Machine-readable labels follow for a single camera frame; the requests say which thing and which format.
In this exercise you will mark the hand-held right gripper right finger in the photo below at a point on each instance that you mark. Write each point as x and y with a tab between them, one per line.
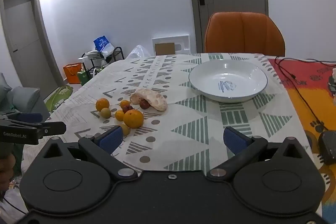
235	141

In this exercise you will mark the medium orange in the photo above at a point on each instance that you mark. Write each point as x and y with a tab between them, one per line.
102	104

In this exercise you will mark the small green round fruit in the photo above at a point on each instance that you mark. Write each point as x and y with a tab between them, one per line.
126	130
105	112

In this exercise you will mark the black metal rack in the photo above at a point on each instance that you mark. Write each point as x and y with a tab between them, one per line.
116	53

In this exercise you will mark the patterned white green tablecloth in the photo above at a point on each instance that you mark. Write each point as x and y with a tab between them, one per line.
183	119

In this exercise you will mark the large orange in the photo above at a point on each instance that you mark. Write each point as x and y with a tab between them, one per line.
133	119

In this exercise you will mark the orange leather chair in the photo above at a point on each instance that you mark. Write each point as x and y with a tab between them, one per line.
244	32

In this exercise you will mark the clear white plastic bag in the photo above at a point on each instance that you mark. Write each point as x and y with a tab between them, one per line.
137	52

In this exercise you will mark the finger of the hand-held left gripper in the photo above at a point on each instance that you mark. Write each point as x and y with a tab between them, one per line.
29	117
52	129

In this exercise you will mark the small red fruit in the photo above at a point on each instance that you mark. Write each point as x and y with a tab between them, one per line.
144	104
127	108

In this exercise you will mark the white power adapter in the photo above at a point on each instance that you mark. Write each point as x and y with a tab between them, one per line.
334	72

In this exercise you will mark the white foam packaging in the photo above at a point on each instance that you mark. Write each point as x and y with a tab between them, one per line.
183	40

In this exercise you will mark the brown cardboard sheet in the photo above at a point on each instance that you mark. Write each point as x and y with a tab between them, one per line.
164	48

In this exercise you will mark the grey sofa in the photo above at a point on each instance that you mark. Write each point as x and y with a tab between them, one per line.
21	100

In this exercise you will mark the peeled pale citrus piece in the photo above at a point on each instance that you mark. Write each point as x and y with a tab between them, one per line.
153	99

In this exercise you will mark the small orange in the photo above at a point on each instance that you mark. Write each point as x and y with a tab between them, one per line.
119	115
125	103

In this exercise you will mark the blue printed bag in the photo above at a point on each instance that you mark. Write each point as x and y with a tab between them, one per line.
102	43

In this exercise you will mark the person's left hand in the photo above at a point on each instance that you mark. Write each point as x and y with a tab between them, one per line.
6	171

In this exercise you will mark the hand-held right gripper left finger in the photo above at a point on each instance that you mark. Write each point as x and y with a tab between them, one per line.
111	138

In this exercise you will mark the grey panel door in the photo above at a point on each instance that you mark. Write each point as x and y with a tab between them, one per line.
23	43

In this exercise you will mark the orange box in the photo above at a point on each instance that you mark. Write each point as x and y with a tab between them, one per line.
72	73

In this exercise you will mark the green floor mat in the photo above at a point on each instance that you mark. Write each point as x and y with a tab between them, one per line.
59	95

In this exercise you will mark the green bag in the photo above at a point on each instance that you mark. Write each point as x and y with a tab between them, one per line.
84	77

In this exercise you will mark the white plate with blue rim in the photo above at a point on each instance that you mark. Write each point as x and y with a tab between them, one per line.
236	74

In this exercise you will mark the red orange printed mat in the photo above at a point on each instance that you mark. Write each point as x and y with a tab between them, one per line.
302	74

